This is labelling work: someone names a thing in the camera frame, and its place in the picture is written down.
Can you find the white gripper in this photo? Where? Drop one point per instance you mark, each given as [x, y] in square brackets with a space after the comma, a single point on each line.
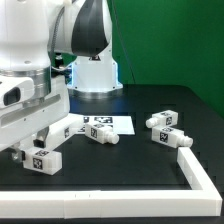
[18, 123]

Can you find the white square tabletop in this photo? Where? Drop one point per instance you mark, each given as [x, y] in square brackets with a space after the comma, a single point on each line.
[62, 130]

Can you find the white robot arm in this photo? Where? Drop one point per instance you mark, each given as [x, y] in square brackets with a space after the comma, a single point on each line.
[32, 96]

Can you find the white marker sheet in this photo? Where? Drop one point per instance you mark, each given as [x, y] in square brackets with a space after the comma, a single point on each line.
[122, 125]

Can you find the white L-shaped obstacle fence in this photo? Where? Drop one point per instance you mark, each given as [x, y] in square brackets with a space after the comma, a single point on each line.
[201, 199]

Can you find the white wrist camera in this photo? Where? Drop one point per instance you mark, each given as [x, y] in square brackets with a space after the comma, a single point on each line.
[15, 90]

